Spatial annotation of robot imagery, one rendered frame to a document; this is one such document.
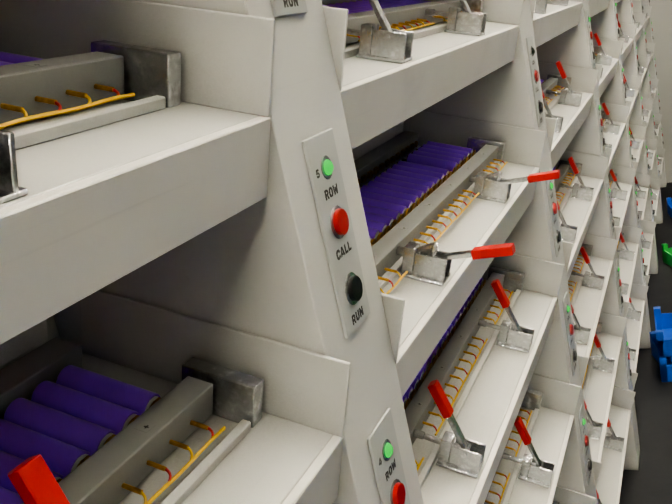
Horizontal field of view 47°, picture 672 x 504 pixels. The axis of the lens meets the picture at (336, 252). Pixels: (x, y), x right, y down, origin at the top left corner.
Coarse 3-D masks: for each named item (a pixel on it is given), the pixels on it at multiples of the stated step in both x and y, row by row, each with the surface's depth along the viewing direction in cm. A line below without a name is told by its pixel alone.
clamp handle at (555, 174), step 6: (498, 174) 90; (534, 174) 89; (540, 174) 88; (546, 174) 88; (552, 174) 87; (558, 174) 87; (498, 180) 90; (504, 180) 90; (510, 180) 90; (516, 180) 89; (522, 180) 89; (528, 180) 89; (534, 180) 88; (540, 180) 88
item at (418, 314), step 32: (416, 128) 111; (448, 128) 109; (480, 128) 107; (512, 128) 106; (512, 160) 107; (512, 192) 94; (448, 224) 82; (480, 224) 82; (512, 224) 94; (384, 288) 65; (416, 288) 66; (448, 288) 67; (416, 320) 60; (448, 320) 69; (416, 352) 59
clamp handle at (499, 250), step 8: (432, 248) 67; (480, 248) 66; (488, 248) 65; (496, 248) 65; (504, 248) 64; (512, 248) 64; (440, 256) 67; (448, 256) 67; (456, 256) 66; (464, 256) 66; (472, 256) 66; (480, 256) 65; (488, 256) 65; (496, 256) 65
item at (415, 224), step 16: (480, 160) 98; (496, 160) 103; (464, 176) 90; (432, 192) 84; (448, 192) 84; (416, 208) 78; (432, 208) 79; (448, 208) 85; (464, 208) 84; (400, 224) 73; (416, 224) 74; (432, 224) 79; (384, 240) 69; (400, 240) 70; (416, 240) 73; (384, 256) 66; (400, 256) 70; (384, 272) 67
